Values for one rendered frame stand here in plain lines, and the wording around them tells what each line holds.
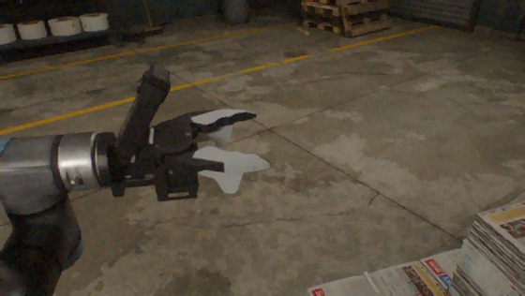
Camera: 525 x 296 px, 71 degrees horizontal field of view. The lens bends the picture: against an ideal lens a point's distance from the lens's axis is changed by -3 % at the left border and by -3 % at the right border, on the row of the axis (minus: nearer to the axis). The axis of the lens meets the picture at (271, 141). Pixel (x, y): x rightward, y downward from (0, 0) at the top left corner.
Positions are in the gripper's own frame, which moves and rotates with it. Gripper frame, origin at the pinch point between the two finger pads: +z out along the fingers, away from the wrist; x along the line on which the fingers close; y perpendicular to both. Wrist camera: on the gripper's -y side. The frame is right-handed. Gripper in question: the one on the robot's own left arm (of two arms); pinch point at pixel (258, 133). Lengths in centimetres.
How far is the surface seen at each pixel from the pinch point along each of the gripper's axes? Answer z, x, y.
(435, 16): 433, -590, 188
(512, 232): 38.4, 10.8, 15.1
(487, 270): 36.5, 11.9, 22.9
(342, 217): 68, -100, 138
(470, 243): 36.2, 6.8, 22.0
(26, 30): -234, -498, 155
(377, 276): 38, -16, 66
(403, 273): 46, -15, 66
